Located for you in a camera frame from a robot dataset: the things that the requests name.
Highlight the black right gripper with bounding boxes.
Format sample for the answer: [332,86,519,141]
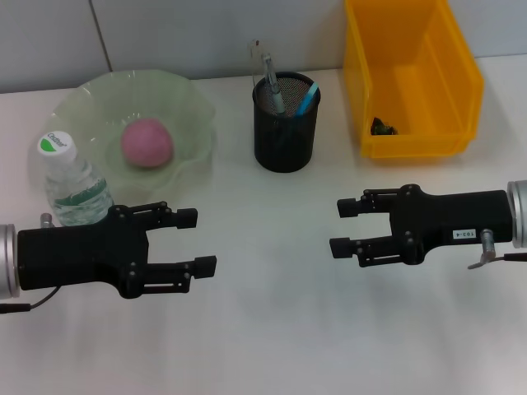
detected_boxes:
[328,184,516,268]

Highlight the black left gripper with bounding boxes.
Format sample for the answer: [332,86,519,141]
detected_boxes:
[16,200,218,300]

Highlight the green plastic wrapper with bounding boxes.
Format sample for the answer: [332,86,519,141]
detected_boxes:
[370,116,399,136]

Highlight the pink peach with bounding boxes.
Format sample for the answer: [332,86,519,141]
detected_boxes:
[120,118,175,168]

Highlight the clear green-label water bottle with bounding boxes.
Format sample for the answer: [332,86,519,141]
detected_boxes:
[37,130,116,227]

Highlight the blue scissors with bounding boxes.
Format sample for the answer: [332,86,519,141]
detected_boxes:
[282,80,321,145]

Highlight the grey ballpoint pen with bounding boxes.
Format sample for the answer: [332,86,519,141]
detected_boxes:
[261,52,286,114]

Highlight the clear plastic ruler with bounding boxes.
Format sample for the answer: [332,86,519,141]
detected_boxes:
[246,39,273,90]

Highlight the black mesh pen cup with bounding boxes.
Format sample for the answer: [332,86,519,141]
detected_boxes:
[251,72,321,174]

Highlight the green glass fruit plate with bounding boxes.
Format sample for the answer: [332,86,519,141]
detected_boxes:
[27,69,217,202]

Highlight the yellow plastic bin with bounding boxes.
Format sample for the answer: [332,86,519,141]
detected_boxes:
[343,0,485,160]

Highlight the right gripper cable with plug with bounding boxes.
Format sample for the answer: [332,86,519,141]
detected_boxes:
[467,229,527,271]

